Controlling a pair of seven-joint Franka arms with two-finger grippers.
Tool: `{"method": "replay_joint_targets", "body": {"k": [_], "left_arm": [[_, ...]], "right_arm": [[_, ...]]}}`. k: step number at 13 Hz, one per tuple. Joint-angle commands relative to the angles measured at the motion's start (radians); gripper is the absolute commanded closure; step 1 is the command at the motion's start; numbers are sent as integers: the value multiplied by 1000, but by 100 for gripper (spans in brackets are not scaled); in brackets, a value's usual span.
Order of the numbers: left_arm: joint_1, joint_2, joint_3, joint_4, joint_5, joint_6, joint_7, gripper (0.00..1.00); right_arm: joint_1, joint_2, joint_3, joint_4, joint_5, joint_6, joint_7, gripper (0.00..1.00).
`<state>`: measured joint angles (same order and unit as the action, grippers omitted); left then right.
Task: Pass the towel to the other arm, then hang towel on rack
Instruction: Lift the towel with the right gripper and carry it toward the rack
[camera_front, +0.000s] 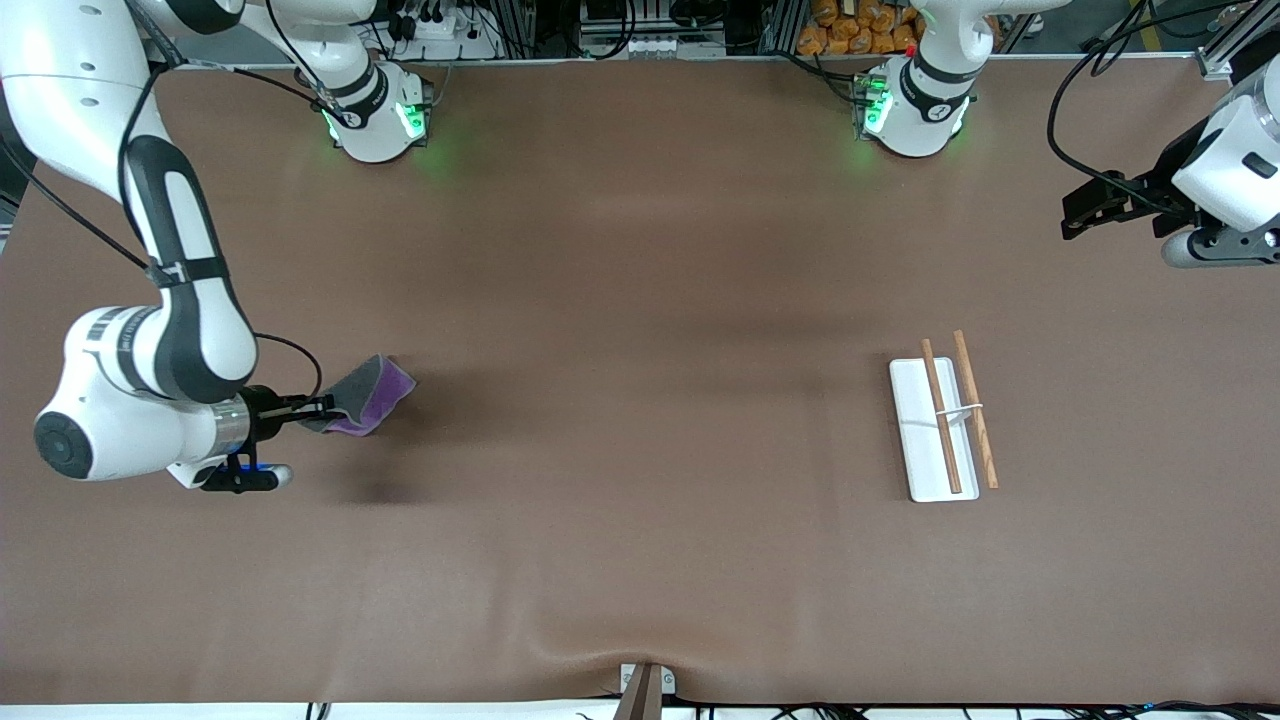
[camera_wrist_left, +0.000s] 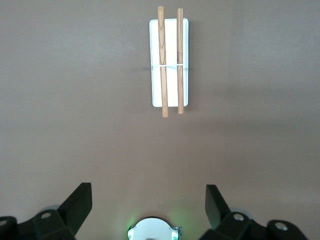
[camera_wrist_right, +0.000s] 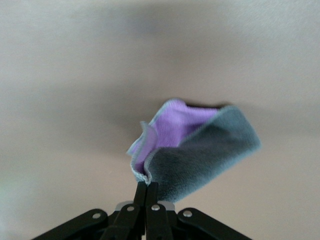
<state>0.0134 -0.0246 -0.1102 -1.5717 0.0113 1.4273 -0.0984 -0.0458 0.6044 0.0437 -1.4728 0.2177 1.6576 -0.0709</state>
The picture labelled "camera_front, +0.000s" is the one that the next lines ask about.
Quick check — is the grey and purple towel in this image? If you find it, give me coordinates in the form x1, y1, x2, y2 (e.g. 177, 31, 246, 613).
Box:
300, 354, 417, 438

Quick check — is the wooden rack rod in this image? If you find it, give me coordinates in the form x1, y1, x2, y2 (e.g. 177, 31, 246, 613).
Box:
921, 339, 964, 495
952, 330, 1000, 490

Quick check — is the white rack base tray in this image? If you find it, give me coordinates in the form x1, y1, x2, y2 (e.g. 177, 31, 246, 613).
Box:
889, 357, 981, 503

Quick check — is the orange packaged items pile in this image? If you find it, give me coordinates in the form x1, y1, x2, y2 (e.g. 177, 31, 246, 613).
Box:
796, 0, 927, 57

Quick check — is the brown table mat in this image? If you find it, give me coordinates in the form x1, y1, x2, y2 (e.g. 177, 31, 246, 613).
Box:
0, 55, 1280, 707

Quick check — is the white socket block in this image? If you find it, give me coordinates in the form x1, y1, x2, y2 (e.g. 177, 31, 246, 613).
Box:
625, 35, 703, 60

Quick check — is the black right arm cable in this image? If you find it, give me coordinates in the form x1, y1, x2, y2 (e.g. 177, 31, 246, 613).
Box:
0, 60, 324, 403

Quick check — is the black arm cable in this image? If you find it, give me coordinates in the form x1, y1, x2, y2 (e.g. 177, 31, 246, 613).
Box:
0, 60, 324, 403
1046, 0, 1216, 217

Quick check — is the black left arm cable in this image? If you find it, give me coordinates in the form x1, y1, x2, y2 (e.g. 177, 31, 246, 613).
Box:
1046, 0, 1216, 217

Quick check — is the aluminium frame profile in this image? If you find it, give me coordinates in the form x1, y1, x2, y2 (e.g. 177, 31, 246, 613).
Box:
1195, 0, 1280, 81

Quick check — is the black base cable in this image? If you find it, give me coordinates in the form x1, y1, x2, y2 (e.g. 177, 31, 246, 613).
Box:
770, 45, 863, 103

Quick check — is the brown camera post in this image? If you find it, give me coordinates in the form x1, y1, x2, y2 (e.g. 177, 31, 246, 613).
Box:
612, 663, 664, 720

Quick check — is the white post bracket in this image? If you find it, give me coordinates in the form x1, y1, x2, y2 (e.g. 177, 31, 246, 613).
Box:
619, 663, 678, 697

